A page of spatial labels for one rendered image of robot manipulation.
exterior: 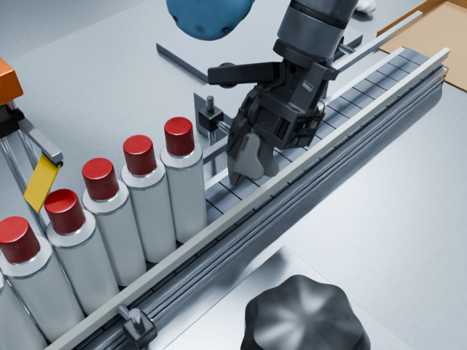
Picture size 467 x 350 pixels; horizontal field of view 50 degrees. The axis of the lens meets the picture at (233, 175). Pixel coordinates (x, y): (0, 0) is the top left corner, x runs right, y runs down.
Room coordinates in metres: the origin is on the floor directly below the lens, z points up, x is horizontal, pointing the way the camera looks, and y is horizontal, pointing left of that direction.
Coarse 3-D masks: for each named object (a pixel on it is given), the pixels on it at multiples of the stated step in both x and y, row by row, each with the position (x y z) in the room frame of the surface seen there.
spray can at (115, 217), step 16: (96, 160) 0.37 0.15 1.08; (96, 176) 0.34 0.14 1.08; (112, 176) 0.35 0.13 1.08; (96, 192) 0.34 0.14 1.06; (112, 192) 0.34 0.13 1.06; (128, 192) 0.36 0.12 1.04; (96, 208) 0.33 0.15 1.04; (112, 208) 0.33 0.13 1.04; (128, 208) 0.35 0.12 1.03; (112, 224) 0.33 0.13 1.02; (128, 224) 0.34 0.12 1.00; (112, 240) 0.33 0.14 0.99; (128, 240) 0.34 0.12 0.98; (112, 256) 0.33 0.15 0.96; (128, 256) 0.33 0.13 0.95; (144, 256) 0.36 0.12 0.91; (128, 272) 0.33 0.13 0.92; (144, 272) 0.35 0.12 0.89
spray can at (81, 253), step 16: (64, 192) 0.32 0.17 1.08; (48, 208) 0.30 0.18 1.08; (64, 208) 0.30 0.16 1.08; (80, 208) 0.31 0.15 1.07; (48, 224) 0.31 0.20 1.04; (64, 224) 0.30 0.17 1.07; (80, 224) 0.30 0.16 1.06; (96, 224) 0.32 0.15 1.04; (64, 240) 0.29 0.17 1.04; (80, 240) 0.29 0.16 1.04; (96, 240) 0.30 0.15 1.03; (64, 256) 0.29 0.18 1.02; (80, 256) 0.29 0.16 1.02; (96, 256) 0.30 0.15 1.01; (64, 272) 0.30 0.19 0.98; (80, 272) 0.29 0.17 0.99; (96, 272) 0.29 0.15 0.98; (112, 272) 0.31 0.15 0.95; (80, 288) 0.29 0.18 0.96; (96, 288) 0.29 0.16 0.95; (112, 288) 0.30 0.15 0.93; (80, 304) 0.29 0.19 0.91; (96, 304) 0.29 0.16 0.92
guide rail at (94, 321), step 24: (384, 96) 0.69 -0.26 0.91; (360, 120) 0.63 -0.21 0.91; (288, 168) 0.51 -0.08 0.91; (264, 192) 0.47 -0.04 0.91; (240, 216) 0.43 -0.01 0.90; (192, 240) 0.38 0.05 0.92; (168, 264) 0.34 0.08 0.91; (144, 288) 0.32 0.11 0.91; (96, 312) 0.28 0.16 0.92; (72, 336) 0.25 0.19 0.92
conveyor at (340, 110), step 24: (408, 48) 0.89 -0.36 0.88; (384, 72) 0.80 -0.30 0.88; (408, 72) 0.80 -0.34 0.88; (432, 72) 0.80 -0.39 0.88; (360, 96) 0.73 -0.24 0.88; (336, 120) 0.66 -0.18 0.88; (312, 144) 0.60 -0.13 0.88; (336, 144) 0.60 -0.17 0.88; (312, 168) 0.56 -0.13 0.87; (216, 192) 0.49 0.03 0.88; (240, 192) 0.49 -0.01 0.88; (216, 216) 0.45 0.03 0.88; (216, 240) 0.41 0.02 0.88; (120, 288) 0.33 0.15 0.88; (96, 336) 0.26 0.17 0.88
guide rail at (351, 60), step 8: (416, 16) 0.87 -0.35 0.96; (400, 24) 0.84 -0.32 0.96; (408, 24) 0.85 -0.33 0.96; (392, 32) 0.81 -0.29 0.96; (400, 32) 0.83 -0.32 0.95; (376, 40) 0.79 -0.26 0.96; (384, 40) 0.80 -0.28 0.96; (368, 48) 0.76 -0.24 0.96; (376, 48) 0.78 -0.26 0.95; (352, 56) 0.74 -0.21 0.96; (360, 56) 0.74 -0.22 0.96; (336, 64) 0.71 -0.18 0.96; (344, 64) 0.71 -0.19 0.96; (352, 64) 0.73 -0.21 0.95; (216, 144) 0.52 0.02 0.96; (224, 144) 0.52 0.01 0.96; (208, 152) 0.50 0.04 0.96; (216, 152) 0.51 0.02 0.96; (208, 160) 0.49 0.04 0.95
